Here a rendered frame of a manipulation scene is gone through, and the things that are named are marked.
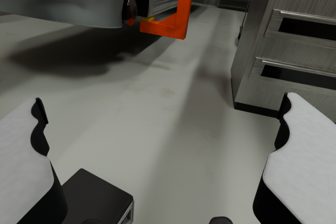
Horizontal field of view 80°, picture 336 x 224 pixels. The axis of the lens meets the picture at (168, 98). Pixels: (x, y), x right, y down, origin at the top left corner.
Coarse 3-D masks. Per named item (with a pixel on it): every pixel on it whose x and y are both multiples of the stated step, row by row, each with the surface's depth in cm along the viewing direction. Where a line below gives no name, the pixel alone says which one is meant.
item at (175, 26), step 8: (184, 0) 266; (184, 8) 270; (176, 16) 278; (184, 16) 275; (144, 24) 295; (152, 24) 292; (160, 24) 289; (168, 24) 287; (176, 24) 283; (184, 24) 280; (152, 32) 297; (160, 32) 294; (168, 32) 291; (176, 32) 288; (184, 32) 285
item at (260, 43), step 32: (256, 0) 232; (288, 0) 177; (320, 0) 172; (256, 32) 198; (288, 32) 186; (320, 32) 181; (256, 64) 207; (288, 64) 200; (320, 64) 196; (256, 96) 227; (320, 96) 211
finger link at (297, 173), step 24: (288, 96) 10; (288, 120) 8; (312, 120) 8; (288, 144) 7; (312, 144) 7; (264, 168) 6; (288, 168) 6; (312, 168) 6; (264, 192) 6; (288, 192) 5; (312, 192) 5; (264, 216) 6; (288, 216) 5; (312, 216) 5
